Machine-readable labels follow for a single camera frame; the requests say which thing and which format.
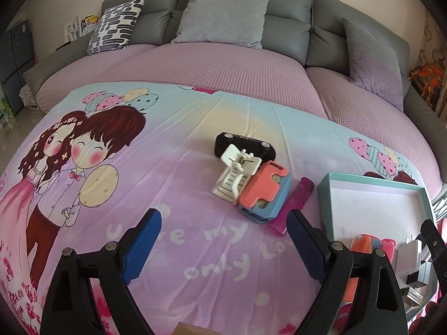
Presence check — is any patterned beige curtain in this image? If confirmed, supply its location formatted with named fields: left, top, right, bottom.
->
left=417, top=11, right=446, bottom=70

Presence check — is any light grey cushion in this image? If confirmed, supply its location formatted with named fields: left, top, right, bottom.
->
left=172, top=0, right=270, bottom=50

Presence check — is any grey sofa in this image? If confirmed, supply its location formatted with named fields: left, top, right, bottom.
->
left=25, top=0, right=446, bottom=195

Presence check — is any black white patterned cushion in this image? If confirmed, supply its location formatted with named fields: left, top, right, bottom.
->
left=86, top=0, right=146, bottom=55

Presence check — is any dark blue cabinet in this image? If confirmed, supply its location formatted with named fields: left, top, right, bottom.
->
left=0, top=20, right=35, bottom=114

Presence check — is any orange bag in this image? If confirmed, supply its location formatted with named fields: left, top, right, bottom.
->
left=408, top=63, right=445, bottom=111

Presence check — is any black toy car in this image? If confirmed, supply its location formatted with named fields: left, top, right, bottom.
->
left=214, top=131, right=276, bottom=162

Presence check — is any teal shallow cardboard tray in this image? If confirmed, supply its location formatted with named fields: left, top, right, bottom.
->
left=317, top=172, right=439, bottom=323

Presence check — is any purple grey cushion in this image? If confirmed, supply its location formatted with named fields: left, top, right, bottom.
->
left=343, top=18, right=404, bottom=111

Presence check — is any gold black patterned lighter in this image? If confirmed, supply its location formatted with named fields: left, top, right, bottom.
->
left=401, top=287, right=430, bottom=307

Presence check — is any white hair claw clip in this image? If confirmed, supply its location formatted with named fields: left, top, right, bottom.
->
left=212, top=144, right=261, bottom=205

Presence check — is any black power adapter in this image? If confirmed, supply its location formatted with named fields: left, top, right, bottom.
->
left=402, top=253, right=432, bottom=288

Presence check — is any books and white rack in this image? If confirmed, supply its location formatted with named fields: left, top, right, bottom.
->
left=64, top=15, right=99, bottom=42

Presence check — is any pink smart watch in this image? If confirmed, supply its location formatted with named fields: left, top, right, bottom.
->
left=372, top=238, right=396, bottom=262

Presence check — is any blue orange toy block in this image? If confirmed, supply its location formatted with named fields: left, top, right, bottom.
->
left=343, top=234, right=382, bottom=303
left=237, top=160, right=292, bottom=224

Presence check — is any white power adapter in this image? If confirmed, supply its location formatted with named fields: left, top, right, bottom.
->
left=395, top=239, right=422, bottom=275

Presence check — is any purple lighter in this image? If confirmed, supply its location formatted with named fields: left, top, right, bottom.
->
left=268, top=177, right=315, bottom=236

